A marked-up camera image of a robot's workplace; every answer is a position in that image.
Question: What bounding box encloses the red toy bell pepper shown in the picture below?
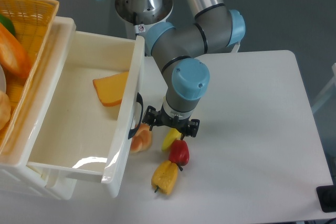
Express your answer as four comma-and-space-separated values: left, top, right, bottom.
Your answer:
169, 140, 190, 171

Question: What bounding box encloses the black device at table edge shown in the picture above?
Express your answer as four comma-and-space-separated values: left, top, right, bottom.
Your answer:
316, 185, 335, 213

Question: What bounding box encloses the toy bread roll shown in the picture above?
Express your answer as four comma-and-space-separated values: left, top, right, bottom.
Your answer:
130, 123, 152, 153

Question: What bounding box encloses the orange toy baguette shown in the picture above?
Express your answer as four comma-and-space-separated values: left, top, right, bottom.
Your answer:
1, 24, 32, 79

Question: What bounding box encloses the white plastic drawer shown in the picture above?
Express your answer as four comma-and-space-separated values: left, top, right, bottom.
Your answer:
28, 31, 145, 200

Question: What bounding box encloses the white plastic drawer cabinet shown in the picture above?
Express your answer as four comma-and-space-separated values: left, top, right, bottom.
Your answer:
1, 17, 76, 200

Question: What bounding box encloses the yellow toy bell pepper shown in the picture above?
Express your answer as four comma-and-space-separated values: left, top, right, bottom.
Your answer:
151, 160, 179, 195

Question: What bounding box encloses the yellow woven plastic basket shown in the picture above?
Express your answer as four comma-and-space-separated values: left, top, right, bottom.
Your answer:
1, 0, 59, 150

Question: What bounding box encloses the orange cheese wedge toy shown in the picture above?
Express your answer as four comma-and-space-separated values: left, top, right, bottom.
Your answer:
92, 71, 129, 107

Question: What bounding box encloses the green toy vegetable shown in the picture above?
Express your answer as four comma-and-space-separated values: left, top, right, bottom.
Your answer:
0, 14, 16, 37

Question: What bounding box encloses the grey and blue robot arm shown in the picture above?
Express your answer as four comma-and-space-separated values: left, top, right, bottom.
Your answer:
114, 0, 246, 137

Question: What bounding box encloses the yellow toy banana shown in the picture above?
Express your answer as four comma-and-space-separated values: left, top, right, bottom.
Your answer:
161, 128, 182, 152

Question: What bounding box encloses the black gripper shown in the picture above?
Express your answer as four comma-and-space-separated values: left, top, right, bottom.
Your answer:
142, 105, 200, 140

